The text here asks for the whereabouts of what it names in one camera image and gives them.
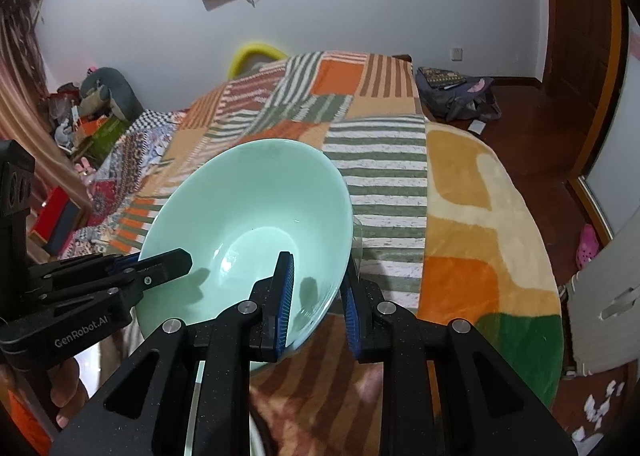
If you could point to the green storage box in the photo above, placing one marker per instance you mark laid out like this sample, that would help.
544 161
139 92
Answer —
107 135

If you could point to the white wall socket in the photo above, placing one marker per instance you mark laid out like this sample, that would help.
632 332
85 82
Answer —
456 53

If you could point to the frosted sliding door with hearts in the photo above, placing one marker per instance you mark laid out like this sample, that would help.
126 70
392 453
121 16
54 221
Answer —
620 160

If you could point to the orange green fleece blanket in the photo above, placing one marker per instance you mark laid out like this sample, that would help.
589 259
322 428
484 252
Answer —
475 236

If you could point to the orange striped patchwork blanket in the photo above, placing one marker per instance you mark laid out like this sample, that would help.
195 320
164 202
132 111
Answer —
370 186

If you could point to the red box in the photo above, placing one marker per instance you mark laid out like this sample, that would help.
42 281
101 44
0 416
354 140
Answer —
52 216

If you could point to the dark backpack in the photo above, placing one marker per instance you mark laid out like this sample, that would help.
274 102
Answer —
455 90

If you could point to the white paper sheet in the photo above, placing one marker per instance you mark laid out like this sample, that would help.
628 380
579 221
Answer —
477 126

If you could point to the person's left hand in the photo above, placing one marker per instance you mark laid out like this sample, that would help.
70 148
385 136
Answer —
67 386

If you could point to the white paper scraps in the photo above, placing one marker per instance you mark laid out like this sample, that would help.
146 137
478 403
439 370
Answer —
597 408

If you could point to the wooden door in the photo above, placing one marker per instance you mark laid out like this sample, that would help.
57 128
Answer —
580 10

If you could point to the striped brown curtain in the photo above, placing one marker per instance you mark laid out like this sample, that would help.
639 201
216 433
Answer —
25 95

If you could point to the yellow curved chair back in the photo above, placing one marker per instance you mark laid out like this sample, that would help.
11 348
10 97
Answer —
250 53

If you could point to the patterned checkered quilt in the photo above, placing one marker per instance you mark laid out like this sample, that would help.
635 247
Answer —
140 145

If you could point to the pile of toys and clutter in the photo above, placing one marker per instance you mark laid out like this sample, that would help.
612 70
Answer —
67 115

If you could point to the green bowl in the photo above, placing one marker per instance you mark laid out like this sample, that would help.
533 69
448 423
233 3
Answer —
250 196

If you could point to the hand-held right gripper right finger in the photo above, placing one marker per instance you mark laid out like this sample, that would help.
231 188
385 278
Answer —
352 321

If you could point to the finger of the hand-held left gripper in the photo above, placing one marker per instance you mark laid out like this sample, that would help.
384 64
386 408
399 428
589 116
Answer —
125 262
160 268

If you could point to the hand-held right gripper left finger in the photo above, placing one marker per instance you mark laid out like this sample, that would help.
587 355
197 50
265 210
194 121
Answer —
286 296

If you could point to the navy box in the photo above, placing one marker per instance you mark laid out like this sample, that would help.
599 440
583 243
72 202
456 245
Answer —
65 236

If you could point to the pink clog shoe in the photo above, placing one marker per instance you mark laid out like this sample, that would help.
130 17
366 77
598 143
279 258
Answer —
586 246

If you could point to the white bowl with dark spots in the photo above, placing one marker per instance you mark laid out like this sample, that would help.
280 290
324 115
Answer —
257 441

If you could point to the pink bunny toy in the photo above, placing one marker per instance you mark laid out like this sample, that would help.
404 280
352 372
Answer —
83 166

